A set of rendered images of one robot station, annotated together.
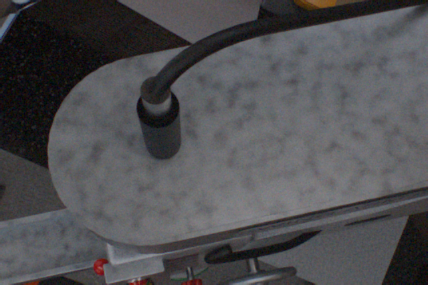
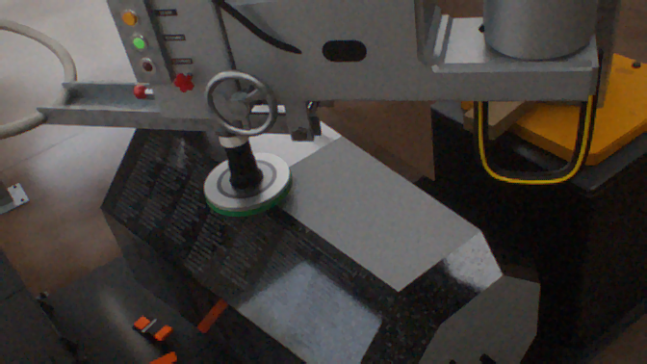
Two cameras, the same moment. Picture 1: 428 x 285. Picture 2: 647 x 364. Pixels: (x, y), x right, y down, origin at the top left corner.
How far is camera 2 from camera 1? 1.27 m
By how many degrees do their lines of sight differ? 42
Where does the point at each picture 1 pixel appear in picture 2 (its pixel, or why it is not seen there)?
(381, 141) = not seen: outside the picture
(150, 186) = not seen: outside the picture
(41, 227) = (132, 101)
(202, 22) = not seen: hidden behind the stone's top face
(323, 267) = (366, 247)
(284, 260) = (332, 233)
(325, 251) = (375, 236)
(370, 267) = (416, 259)
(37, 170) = (181, 143)
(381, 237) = (441, 240)
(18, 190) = (163, 164)
